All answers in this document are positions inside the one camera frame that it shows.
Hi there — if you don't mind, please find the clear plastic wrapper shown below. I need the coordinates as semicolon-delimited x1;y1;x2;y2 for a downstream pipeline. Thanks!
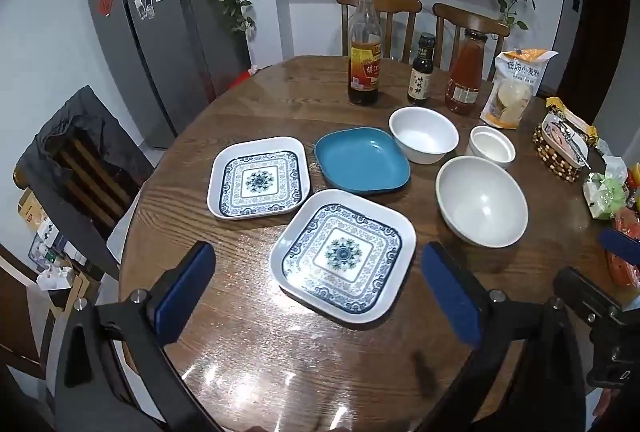
592;137;626;173

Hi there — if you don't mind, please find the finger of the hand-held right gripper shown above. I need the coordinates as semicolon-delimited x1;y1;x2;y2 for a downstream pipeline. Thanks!
598;228;640;257
552;265;628;315

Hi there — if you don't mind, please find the wooden chair with jacket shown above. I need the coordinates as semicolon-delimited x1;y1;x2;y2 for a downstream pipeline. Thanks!
12;122;146;263

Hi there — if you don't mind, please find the white rectangular dish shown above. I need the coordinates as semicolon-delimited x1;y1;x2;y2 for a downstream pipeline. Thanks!
541;113;590;170

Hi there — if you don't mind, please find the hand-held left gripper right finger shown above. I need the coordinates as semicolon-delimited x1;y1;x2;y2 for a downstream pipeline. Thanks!
420;241;588;432

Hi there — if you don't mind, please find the blue patterned square plate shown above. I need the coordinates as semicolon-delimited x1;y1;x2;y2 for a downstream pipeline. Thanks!
269;189;418;327
206;136;314;223

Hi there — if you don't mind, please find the flour bag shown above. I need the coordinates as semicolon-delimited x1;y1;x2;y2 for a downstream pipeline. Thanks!
479;49;560;131

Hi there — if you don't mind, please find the dark wooden door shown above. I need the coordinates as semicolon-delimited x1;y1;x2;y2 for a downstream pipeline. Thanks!
557;0;631;125

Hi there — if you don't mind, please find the yellow cap vinegar bottle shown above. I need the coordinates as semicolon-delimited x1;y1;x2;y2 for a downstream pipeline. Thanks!
347;0;383;106

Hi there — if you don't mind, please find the large white bowl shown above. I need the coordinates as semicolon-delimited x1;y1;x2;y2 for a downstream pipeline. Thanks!
435;156;530;249

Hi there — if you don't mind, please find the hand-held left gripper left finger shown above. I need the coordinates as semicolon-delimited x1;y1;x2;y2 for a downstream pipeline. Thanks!
54;241;236;432

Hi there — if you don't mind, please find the dark jacket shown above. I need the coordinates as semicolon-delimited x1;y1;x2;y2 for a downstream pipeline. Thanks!
20;84;156;223

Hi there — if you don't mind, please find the green tissue pack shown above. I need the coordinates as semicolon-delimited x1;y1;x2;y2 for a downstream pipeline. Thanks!
582;164;628;220

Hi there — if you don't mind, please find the orange instant noodle bowl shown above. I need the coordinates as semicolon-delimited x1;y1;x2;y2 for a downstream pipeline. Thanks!
605;207;640;287

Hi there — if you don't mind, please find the small white ramekin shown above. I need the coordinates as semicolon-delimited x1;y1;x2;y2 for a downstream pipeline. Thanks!
467;125;517;170

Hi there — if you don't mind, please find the wooden dining chair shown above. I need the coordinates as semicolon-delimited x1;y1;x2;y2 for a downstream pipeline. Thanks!
431;3;511;71
335;0;423;62

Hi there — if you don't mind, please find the medium white bowl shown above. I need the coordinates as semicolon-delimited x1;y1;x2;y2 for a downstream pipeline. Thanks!
388;106;460;165

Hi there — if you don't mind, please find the red sauce glass bottle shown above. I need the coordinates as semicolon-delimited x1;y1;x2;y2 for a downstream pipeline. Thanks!
445;29;488;115

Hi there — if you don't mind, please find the yellow snack packet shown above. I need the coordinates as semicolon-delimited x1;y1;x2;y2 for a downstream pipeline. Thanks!
545;96;598;145

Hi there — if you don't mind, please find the white box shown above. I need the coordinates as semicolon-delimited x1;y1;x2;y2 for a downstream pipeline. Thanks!
36;264;73;293

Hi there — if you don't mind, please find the small dark soy sauce bottle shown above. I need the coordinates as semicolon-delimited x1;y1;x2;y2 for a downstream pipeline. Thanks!
406;32;436;106

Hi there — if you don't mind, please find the wooden bead trivet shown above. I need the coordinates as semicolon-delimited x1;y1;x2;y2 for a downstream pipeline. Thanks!
532;122;591;183

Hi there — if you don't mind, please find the grey refrigerator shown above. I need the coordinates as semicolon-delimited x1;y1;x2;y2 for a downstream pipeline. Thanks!
81;0;253;150

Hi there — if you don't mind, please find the cardboard box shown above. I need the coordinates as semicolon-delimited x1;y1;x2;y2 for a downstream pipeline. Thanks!
17;189;51;233

